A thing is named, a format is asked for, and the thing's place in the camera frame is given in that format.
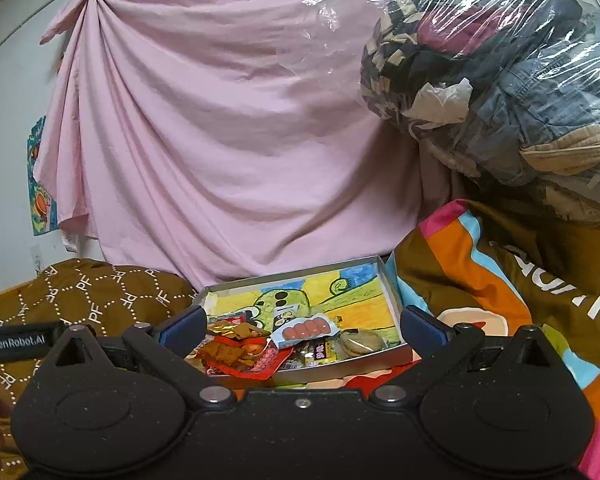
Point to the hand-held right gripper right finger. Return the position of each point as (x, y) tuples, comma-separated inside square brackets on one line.
[(421, 326)]

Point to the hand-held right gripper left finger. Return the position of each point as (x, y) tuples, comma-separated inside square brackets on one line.
[(181, 327)]

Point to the gold foil snack packet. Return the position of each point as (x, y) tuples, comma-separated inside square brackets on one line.
[(232, 331)]

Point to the round cake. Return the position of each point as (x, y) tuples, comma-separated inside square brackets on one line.
[(362, 342)]

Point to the red snack packet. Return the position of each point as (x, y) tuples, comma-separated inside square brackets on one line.
[(240, 358)]

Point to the silver box with cartoon lining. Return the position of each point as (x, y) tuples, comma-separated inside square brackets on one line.
[(360, 290)]

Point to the black candy packet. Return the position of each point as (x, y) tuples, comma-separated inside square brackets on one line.
[(321, 350)]

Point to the pink sausage packet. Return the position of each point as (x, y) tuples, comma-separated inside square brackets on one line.
[(304, 330)]

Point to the colourful cartoon blanket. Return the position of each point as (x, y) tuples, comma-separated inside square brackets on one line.
[(480, 270)]

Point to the pink hanging sheet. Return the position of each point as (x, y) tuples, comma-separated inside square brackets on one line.
[(230, 135)]

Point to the clear bag of clothes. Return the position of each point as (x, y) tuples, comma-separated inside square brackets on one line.
[(505, 85)]

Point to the wooden bed rail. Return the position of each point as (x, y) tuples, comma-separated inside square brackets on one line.
[(5, 299)]

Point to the white wall socket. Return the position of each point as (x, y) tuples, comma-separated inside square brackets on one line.
[(36, 260)]

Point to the colourful wall poster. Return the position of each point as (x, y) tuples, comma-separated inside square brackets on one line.
[(42, 195)]

